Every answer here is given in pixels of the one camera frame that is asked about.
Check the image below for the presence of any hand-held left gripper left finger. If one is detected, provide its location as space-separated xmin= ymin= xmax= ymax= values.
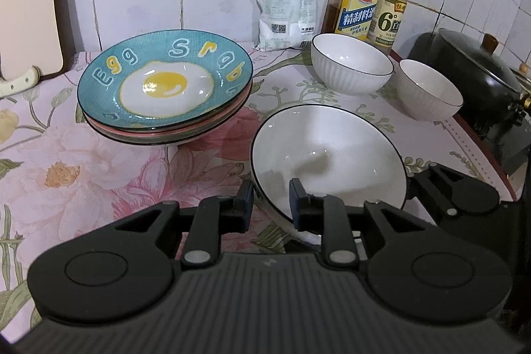
xmin=112 ymin=180 xmax=255 ymax=269

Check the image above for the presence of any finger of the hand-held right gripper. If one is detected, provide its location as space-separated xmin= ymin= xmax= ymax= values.
xmin=409 ymin=163 xmax=470 ymax=214

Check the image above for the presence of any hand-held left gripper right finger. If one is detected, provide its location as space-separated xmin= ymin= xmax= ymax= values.
xmin=289 ymin=177 xmax=433 ymax=268

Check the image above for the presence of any white ribbed bowl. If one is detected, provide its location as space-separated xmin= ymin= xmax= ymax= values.
xmin=311 ymin=33 xmax=395 ymax=96
xmin=396 ymin=59 xmax=464 ymax=121
xmin=250 ymin=104 xmax=408 ymax=245

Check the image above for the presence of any blue fried egg plate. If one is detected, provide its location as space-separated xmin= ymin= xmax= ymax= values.
xmin=77 ymin=30 xmax=254 ymax=129

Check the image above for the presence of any pink heart print plate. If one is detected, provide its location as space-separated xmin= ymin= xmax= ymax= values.
xmin=85 ymin=82 xmax=252 ymax=141

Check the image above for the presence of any black gas stove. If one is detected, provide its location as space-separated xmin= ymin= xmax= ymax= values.
xmin=456 ymin=105 xmax=531 ymax=181

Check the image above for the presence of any black cooking pot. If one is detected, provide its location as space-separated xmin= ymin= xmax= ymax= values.
xmin=409 ymin=30 xmax=531 ymax=140

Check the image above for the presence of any glass pot lid wooden knob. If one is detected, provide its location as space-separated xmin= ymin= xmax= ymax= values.
xmin=437 ymin=28 xmax=524 ymax=93

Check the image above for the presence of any floral tablecloth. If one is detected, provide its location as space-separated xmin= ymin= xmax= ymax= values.
xmin=0 ymin=45 xmax=519 ymax=338

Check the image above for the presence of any beige cutting board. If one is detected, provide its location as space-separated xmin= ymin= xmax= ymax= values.
xmin=0 ymin=0 xmax=69 ymax=79

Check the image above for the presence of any steel cleaver white handle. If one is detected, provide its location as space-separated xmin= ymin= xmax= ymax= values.
xmin=0 ymin=66 xmax=41 ymax=98

